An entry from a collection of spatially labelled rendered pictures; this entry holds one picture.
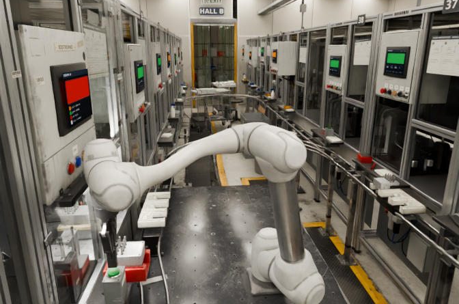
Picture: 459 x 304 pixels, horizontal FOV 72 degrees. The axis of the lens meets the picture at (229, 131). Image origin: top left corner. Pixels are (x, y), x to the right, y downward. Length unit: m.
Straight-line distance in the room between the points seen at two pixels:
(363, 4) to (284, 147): 10.05
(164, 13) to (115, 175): 9.04
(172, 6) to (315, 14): 4.21
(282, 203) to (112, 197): 0.61
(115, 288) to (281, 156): 0.71
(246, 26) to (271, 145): 8.85
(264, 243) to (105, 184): 0.87
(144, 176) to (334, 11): 9.92
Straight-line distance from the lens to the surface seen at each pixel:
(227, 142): 1.16
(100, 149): 1.01
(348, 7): 10.76
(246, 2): 9.89
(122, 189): 0.85
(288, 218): 1.23
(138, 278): 1.38
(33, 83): 0.92
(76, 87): 1.10
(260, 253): 1.53
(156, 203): 2.00
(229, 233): 2.04
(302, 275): 1.38
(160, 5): 9.82
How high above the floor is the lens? 1.78
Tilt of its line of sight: 15 degrees down
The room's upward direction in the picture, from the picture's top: straight up
